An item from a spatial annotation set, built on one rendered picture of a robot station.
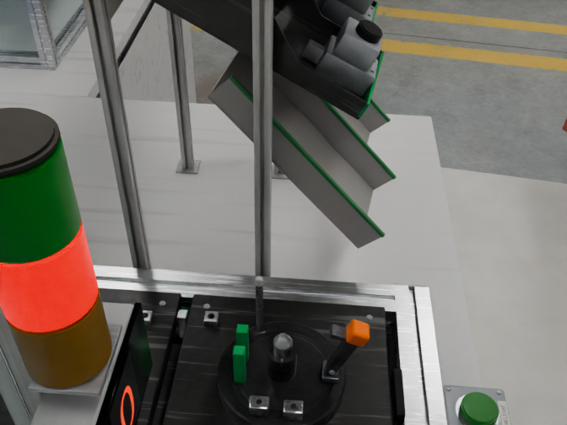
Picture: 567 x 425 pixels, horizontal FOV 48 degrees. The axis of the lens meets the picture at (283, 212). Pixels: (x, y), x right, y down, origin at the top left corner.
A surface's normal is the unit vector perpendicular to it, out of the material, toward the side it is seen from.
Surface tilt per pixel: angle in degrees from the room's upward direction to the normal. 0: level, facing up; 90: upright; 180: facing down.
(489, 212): 0
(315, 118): 90
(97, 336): 90
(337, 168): 45
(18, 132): 0
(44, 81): 0
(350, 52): 91
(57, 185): 90
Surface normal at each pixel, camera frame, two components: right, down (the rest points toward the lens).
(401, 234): 0.02, -0.76
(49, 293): 0.41, 0.60
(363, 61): -0.19, 0.66
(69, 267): 0.84, 0.36
